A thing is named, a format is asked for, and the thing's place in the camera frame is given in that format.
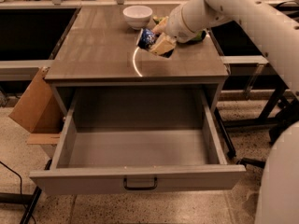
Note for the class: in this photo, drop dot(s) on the black office chair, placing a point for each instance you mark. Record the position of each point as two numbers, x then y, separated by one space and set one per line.
287 116

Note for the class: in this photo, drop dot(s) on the black drawer handle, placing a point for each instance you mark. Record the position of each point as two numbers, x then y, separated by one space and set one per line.
140 184

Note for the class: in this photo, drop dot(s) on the blue pepsi can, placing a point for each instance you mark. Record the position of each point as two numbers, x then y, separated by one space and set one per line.
146 39

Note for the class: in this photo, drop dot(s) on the open grey drawer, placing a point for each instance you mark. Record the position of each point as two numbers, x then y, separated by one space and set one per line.
112 133

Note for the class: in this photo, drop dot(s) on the brown cardboard box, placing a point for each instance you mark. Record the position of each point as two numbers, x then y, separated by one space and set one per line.
38 112

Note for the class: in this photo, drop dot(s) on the grey cabinet counter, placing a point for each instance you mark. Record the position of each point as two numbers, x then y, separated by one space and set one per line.
100 49

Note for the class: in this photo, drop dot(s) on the white ceramic bowl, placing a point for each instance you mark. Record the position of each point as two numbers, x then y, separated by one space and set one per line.
137 17

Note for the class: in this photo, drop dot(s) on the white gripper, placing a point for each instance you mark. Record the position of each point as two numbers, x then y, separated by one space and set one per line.
175 25

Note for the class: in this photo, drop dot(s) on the green chip bag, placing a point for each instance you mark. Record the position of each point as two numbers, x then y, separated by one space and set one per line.
200 36

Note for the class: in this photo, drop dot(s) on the black table leg frame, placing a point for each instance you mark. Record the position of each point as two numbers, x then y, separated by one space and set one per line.
231 149

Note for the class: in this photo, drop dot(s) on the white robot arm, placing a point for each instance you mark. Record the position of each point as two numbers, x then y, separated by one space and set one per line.
277 38

